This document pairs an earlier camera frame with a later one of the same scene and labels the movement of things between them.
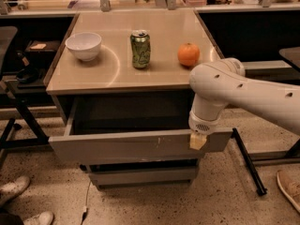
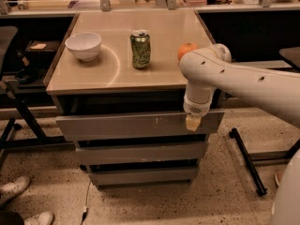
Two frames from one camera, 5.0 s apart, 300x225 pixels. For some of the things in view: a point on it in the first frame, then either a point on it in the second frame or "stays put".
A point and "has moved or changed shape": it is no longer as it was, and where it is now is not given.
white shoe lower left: (45, 217) stays put
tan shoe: (289, 181) → (278, 172)
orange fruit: (188, 53) stays put
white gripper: (202, 125) → (196, 108)
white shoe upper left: (15, 188) stays put
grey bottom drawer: (119, 177) stays put
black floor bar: (261, 190) stays put
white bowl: (84, 45) stays put
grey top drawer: (127, 130) has moved or changed shape
